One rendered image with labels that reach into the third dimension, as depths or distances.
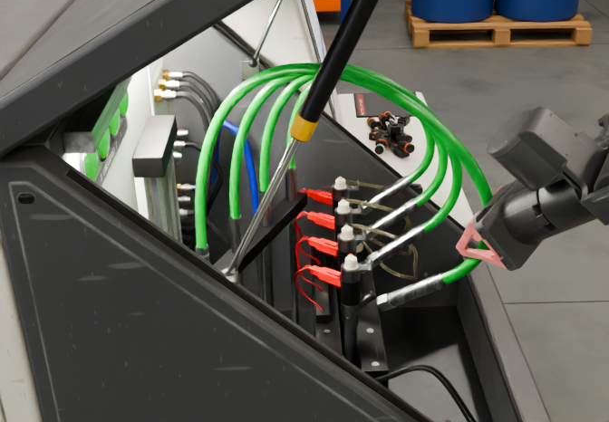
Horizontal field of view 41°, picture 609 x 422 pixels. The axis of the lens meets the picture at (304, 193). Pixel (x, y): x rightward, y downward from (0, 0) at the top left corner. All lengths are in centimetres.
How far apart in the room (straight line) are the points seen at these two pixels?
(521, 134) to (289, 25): 63
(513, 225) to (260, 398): 32
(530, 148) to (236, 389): 36
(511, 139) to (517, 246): 14
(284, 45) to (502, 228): 60
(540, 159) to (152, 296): 38
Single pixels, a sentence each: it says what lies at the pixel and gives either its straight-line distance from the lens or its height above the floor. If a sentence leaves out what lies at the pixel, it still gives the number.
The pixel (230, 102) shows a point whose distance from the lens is 98.
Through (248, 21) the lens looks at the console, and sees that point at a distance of 134.
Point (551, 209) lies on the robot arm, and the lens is 84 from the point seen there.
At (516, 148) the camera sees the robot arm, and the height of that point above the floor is 140.
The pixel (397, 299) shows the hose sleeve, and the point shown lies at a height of 114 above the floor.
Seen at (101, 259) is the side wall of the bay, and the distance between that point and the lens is 71.
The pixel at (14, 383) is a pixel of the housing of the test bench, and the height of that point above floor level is 123.
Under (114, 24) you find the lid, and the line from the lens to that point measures 61.
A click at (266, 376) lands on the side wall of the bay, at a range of 77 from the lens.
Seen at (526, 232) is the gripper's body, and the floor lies 129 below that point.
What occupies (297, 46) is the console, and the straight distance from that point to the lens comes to 135.
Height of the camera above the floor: 172
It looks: 27 degrees down
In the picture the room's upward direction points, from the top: 1 degrees counter-clockwise
